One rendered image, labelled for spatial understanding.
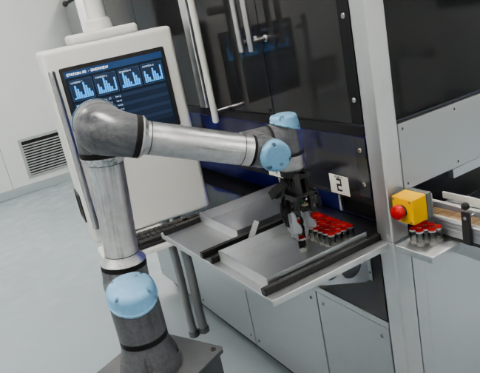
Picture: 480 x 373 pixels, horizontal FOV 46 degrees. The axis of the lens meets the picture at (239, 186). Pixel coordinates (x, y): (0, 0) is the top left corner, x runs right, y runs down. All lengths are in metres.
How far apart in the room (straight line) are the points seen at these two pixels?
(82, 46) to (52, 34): 4.65
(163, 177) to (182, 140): 1.05
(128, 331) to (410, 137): 0.88
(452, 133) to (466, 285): 0.50
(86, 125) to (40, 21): 5.57
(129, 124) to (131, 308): 0.41
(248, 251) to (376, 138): 0.51
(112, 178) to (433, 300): 1.02
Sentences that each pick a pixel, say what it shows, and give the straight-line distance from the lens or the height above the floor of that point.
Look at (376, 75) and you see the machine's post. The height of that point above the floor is 1.34.
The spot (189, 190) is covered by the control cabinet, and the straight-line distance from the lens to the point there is 2.35.
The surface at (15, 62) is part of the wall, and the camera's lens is 6.74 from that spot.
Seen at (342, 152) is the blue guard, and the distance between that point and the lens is 1.66.
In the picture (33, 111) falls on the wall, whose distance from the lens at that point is 6.78.
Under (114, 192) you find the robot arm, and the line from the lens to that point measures 1.39.
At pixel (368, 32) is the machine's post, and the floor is 1.45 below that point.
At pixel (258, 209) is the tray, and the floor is 0.88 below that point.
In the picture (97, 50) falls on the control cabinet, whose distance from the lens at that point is 2.20.
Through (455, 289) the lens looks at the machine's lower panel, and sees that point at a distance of 1.90.
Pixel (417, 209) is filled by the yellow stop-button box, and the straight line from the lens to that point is 1.53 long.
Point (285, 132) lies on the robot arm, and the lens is 1.48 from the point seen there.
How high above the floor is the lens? 1.59
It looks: 18 degrees down
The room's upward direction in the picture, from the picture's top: 11 degrees counter-clockwise
